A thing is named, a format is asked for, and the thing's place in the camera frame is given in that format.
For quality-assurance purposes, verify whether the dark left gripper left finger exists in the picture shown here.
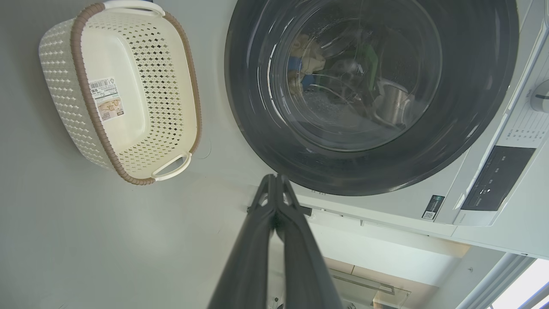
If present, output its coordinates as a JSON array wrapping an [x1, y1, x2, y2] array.
[[207, 174, 279, 309]]

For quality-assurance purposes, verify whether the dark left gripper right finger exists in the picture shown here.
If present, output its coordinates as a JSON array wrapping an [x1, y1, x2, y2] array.
[[274, 174, 344, 309]]

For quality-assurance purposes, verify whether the cream garment with blue trim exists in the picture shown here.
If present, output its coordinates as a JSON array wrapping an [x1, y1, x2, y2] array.
[[287, 33, 328, 96]]

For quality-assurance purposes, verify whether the round black glass washer door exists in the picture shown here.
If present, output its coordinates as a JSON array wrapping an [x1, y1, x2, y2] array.
[[224, 0, 520, 197]]

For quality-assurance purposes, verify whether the white front-load washing machine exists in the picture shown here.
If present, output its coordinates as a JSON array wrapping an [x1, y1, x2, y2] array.
[[202, 0, 549, 261]]

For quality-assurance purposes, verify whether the cream perforated basket brown rim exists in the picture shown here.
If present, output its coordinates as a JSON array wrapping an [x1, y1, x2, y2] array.
[[38, 0, 202, 186]]

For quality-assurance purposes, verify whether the paper product label in basket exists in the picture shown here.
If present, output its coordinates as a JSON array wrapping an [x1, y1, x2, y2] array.
[[88, 77, 125, 122]]

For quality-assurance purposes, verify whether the small QR code sticker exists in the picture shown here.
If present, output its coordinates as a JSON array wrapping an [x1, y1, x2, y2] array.
[[422, 195, 446, 221]]

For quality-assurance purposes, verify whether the black washer control panel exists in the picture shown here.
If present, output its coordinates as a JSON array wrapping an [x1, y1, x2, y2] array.
[[461, 145, 537, 212]]

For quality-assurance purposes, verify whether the silver washer dial knob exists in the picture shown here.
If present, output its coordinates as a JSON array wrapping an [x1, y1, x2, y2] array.
[[530, 79, 549, 115]]

